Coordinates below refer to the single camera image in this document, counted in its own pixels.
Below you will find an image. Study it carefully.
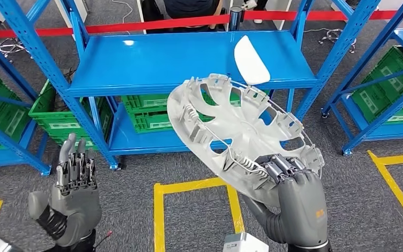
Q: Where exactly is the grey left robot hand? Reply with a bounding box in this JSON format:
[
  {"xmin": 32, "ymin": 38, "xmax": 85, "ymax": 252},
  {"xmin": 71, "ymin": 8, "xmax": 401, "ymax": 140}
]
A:
[{"xmin": 27, "ymin": 133, "xmax": 102, "ymax": 248}]

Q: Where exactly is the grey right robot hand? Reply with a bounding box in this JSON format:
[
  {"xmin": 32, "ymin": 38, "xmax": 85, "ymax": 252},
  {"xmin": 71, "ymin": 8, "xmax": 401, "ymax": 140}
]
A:
[{"xmin": 255, "ymin": 154, "xmax": 330, "ymax": 247}]

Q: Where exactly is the grey plastic wheel hubcap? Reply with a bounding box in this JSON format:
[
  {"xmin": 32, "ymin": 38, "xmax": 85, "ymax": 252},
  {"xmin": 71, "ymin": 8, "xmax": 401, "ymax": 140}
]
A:
[{"xmin": 166, "ymin": 73, "xmax": 325, "ymax": 208}]

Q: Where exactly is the white plastic part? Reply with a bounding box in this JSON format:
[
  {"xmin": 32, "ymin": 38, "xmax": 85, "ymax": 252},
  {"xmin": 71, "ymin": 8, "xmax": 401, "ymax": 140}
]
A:
[{"xmin": 234, "ymin": 35, "xmax": 272, "ymax": 86}]

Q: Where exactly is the black stool chrome base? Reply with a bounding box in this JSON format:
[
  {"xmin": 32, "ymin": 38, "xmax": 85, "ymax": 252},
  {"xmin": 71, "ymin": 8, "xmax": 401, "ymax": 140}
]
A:
[
  {"xmin": 0, "ymin": 36, "xmax": 33, "ymax": 64},
  {"xmin": 317, "ymin": 28, "xmax": 358, "ymax": 54}
]

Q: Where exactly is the red barrier belt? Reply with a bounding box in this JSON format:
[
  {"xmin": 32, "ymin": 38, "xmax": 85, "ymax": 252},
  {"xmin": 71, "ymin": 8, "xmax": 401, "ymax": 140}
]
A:
[{"xmin": 0, "ymin": 9, "xmax": 403, "ymax": 39}]

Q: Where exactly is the black backpack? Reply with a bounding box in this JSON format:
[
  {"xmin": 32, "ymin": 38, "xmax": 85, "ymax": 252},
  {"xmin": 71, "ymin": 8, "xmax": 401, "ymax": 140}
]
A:
[{"xmin": 140, "ymin": 0, "xmax": 169, "ymax": 35}]

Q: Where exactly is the person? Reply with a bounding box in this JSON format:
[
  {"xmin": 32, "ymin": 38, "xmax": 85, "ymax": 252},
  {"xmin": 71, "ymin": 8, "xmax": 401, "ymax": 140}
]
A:
[{"xmin": 162, "ymin": 0, "xmax": 225, "ymax": 20}]

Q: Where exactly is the black cable red tip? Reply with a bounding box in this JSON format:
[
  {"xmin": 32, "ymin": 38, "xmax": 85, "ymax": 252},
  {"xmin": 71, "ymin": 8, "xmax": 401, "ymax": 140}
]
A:
[{"xmin": 93, "ymin": 230, "xmax": 113, "ymax": 249}]

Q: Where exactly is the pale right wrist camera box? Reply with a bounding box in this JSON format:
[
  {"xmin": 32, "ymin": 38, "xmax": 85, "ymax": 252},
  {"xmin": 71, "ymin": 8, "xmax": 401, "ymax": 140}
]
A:
[{"xmin": 222, "ymin": 232, "xmax": 270, "ymax": 252}]

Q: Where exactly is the black cable bundle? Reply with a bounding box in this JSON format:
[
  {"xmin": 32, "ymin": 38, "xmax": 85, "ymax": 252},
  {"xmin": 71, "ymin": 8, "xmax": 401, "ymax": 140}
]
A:
[{"xmin": 52, "ymin": 67, "xmax": 78, "ymax": 113}]

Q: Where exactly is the black barrier stanchion post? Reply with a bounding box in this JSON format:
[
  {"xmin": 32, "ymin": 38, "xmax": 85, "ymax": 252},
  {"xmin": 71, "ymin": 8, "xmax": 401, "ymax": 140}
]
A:
[{"xmin": 228, "ymin": 6, "xmax": 247, "ymax": 33}]

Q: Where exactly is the white floor cable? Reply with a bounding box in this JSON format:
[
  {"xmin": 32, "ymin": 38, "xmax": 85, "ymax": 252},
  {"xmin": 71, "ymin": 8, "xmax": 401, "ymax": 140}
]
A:
[{"xmin": 112, "ymin": 0, "xmax": 134, "ymax": 36}]

